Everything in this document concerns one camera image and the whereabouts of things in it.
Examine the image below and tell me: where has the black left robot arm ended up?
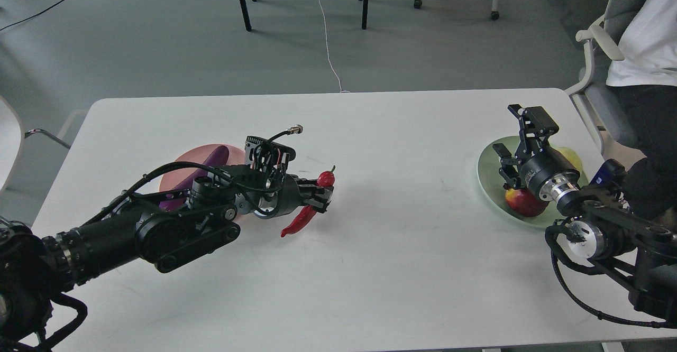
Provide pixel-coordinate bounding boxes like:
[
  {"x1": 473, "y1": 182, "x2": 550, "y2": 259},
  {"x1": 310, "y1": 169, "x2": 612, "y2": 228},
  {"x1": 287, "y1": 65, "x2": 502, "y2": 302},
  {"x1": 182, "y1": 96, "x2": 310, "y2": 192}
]
[{"x1": 1, "y1": 125, "x2": 335, "y2": 351}]

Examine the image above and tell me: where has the person in white shirt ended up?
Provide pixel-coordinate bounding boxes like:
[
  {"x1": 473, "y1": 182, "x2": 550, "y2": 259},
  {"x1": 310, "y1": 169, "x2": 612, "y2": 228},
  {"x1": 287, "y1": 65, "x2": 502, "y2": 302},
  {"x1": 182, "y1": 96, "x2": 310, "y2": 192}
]
[{"x1": 606, "y1": 0, "x2": 676, "y2": 220}]

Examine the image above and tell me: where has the white chair at left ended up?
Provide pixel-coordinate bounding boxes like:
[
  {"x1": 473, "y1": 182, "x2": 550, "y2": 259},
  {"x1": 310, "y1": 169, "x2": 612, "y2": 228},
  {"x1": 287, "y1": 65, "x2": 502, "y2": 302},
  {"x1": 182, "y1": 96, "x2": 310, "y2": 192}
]
[{"x1": 0, "y1": 96, "x2": 71, "y2": 239}]

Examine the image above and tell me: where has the red pomegranate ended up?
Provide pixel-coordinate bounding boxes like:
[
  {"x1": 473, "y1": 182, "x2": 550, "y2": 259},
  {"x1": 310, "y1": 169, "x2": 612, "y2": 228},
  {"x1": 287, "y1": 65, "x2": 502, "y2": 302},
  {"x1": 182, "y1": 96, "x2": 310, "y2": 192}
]
[{"x1": 504, "y1": 184, "x2": 549, "y2": 218}]

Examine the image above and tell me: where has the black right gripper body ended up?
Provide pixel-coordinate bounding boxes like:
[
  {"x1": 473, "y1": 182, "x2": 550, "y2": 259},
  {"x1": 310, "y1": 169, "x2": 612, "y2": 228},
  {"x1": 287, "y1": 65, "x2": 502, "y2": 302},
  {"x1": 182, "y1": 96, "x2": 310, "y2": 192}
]
[{"x1": 519, "y1": 147, "x2": 580, "y2": 202}]

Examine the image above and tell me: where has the purple eggplant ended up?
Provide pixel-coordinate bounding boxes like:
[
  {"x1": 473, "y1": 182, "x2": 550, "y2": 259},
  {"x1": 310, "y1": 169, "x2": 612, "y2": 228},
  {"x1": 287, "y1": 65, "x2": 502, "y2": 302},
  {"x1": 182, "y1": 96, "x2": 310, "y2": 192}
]
[{"x1": 159, "y1": 145, "x2": 231, "y2": 211}]

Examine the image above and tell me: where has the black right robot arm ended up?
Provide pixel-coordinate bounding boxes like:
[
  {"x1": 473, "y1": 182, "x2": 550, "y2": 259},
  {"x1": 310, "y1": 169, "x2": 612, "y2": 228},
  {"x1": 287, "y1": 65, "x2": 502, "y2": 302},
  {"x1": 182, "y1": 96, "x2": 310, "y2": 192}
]
[{"x1": 493, "y1": 104, "x2": 676, "y2": 329}]

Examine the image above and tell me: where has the green plate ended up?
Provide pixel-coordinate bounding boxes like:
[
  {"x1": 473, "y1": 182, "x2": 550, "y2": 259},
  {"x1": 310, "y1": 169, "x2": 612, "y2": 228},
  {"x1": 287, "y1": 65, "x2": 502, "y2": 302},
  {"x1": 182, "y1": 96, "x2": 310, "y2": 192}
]
[{"x1": 477, "y1": 135, "x2": 565, "y2": 229}]

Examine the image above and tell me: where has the yellow-pink peach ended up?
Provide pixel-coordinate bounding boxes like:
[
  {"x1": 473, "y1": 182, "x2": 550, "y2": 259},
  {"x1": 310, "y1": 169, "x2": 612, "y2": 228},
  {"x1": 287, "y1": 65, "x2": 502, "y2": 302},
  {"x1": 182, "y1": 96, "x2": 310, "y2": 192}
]
[{"x1": 554, "y1": 147, "x2": 584, "y2": 174}]

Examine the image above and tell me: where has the grey office chair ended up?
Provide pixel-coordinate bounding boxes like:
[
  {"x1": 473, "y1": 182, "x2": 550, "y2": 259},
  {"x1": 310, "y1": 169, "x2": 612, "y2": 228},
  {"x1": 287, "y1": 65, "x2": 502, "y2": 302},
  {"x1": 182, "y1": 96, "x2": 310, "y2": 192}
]
[{"x1": 565, "y1": 0, "x2": 646, "y2": 153}]

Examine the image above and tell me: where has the red chili pepper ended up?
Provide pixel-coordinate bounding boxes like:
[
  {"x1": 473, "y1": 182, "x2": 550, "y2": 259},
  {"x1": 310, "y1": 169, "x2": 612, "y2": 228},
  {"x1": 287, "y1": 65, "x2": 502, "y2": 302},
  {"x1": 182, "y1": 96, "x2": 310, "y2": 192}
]
[{"x1": 280, "y1": 165, "x2": 336, "y2": 237}]

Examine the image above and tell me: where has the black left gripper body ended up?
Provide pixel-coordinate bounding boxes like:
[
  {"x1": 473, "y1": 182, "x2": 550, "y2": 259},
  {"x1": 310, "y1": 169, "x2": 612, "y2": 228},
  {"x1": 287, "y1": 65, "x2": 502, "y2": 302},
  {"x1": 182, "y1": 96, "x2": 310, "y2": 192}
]
[{"x1": 235, "y1": 174, "x2": 303, "y2": 219}]

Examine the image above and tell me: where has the pink plate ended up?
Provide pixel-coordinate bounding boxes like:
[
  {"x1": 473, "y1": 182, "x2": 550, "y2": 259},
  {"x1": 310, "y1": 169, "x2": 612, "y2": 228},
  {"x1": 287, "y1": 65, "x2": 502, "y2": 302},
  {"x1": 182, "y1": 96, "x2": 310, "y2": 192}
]
[{"x1": 159, "y1": 144, "x2": 249, "y2": 220}]

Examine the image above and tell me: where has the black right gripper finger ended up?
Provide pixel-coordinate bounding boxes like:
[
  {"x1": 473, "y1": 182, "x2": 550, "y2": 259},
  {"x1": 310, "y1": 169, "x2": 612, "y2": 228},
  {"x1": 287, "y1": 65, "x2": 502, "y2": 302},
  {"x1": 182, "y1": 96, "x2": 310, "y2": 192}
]
[
  {"x1": 492, "y1": 143, "x2": 524, "y2": 190},
  {"x1": 508, "y1": 104, "x2": 560, "y2": 157}
]

